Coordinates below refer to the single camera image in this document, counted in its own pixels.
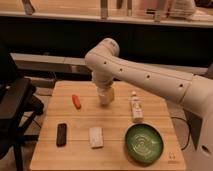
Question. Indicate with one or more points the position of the dark brown bar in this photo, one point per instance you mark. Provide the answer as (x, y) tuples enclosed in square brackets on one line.
[(61, 135)]

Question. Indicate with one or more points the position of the black chair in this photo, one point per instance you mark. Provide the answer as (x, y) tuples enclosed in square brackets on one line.
[(18, 108)]

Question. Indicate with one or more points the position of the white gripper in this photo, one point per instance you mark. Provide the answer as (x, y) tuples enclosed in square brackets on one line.
[(106, 96)]

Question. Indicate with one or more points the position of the white sponge block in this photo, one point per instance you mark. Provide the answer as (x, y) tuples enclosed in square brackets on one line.
[(96, 137)]

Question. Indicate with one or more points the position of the green bowl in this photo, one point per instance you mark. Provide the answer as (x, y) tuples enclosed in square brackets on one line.
[(144, 143)]

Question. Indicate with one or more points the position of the white squeeze bottle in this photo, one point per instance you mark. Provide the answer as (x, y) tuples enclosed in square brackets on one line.
[(136, 108)]

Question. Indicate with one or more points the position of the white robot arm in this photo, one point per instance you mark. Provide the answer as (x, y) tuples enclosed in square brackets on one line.
[(193, 92)]

